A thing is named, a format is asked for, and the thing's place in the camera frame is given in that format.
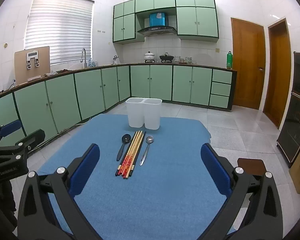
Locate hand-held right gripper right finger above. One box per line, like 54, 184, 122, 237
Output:
201, 143, 283, 240

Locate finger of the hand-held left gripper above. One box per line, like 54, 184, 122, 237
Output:
0, 129, 46, 167
0, 119, 23, 148

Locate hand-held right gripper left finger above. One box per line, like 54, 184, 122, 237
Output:
17, 144, 102, 240

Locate bundle of chopsticks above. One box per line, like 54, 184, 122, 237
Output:
115, 130, 147, 180

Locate black spoon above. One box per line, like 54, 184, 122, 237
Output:
116, 133, 132, 162

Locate metal spoon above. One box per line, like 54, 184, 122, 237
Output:
139, 135, 154, 166

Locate white two-compartment utensil holder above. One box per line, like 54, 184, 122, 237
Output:
125, 97, 163, 130

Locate brown stool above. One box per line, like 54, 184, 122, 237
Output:
237, 158, 266, 178

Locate green base cabinets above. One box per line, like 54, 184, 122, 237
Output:
0, 64, 238, 153

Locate wooden board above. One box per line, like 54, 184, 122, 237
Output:
14, 46, 51, 85

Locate blue table mat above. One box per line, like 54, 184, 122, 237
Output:
36, 114, 212, 240

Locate grey clamp device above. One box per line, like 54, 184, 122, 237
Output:
26, 51, 40, 68

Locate metal kitchen faucet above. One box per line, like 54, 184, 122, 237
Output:
80, 48, 88, 68

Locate black glass-front cabinet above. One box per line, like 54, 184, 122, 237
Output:
276, 52, 300, 168

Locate wooden door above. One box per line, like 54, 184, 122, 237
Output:
230, 17, 266, 110
262, 17, 294, 130

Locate white window blind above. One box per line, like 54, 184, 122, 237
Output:
24, 0, 95, 65

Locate black wok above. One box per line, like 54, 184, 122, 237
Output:
159, 53, 175, 62

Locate black range hood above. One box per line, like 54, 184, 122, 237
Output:
136, 26, 177, 36

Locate blue hood chimney cover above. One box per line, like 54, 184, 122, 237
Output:
149, 12, 168, 27

